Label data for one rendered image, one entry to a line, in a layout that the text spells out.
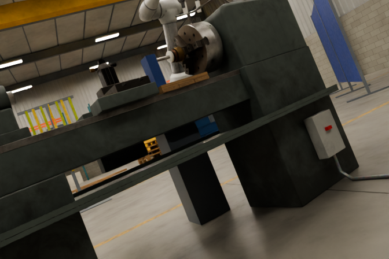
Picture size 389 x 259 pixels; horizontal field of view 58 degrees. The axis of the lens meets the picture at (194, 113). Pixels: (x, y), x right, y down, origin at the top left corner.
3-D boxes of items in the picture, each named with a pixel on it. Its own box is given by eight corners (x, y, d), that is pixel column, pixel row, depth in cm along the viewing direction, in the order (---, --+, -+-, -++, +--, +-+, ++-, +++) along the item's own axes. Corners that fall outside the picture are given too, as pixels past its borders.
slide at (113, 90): (124, 105, 206) (121, 97, 206) (151, 83, 169) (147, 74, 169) (95, 114, 196) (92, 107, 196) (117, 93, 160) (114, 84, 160)
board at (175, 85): (180, 95, 220) (178, 89, 220) (209, 78, 189) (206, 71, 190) (138, 110, 204) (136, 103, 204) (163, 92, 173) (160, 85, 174)
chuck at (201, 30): (193, 74, 231) (182, 26, 224) (223, 71, 205) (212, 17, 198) (182, 77, 226) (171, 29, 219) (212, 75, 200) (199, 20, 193)
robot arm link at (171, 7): (168, 102, 274) (190, 94, 286) (180, 103, 261) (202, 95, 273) (147, 1, 254) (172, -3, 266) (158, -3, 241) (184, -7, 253)
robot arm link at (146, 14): (140, -4, 236) (157, -6, 243) (132, 11, 251) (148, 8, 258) (148, 13, 234) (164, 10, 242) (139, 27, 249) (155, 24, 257)
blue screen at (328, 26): (328, 95, 1017) (297, 22, 1025) (356, 84, 993) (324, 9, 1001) (347, 103, 624) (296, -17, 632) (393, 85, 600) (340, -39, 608)
